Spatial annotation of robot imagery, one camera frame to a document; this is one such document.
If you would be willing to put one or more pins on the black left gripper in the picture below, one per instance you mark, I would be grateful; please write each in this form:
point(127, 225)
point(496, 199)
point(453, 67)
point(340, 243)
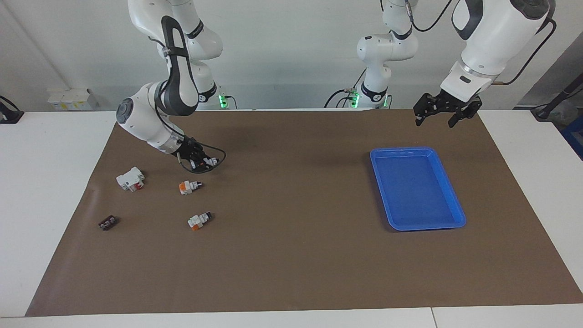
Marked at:
point(460, 104)

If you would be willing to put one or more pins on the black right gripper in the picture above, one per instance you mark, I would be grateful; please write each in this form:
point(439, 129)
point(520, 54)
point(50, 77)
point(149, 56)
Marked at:
point(187, 149)

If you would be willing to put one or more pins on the orange white rotary switch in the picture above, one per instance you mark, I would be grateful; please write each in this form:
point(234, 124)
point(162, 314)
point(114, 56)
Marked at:
point(211, 161)
point(186, 187)

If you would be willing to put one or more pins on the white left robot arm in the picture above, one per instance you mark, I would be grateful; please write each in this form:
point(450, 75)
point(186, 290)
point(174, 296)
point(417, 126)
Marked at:
point(387, 50)

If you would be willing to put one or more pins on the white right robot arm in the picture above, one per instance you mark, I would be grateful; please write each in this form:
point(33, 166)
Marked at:
point(177, 82)

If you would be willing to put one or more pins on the orange white connector lower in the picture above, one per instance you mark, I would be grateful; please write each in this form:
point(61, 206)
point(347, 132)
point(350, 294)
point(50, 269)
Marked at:
point(197, 221)

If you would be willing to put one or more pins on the blue plastic tray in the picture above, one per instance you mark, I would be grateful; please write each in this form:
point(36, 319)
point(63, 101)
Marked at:
point(416, 191)

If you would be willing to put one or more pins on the black stand pole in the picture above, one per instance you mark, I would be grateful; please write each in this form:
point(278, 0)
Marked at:
point(558, 98)

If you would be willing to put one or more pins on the small black terminal block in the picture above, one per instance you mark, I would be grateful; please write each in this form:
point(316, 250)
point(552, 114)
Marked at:
point(108, 222)

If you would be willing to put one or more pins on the blue crate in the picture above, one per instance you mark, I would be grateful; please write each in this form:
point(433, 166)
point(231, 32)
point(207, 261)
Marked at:
point(575, 136)

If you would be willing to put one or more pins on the brown table mat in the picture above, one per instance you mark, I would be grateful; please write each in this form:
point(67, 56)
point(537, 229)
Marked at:
point(291, 255)

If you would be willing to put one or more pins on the white background boxes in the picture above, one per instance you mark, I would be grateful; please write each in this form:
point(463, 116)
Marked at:
point(68, 99)

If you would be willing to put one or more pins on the black clamp mount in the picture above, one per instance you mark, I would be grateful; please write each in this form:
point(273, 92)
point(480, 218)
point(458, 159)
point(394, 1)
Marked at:
point(9, 114)

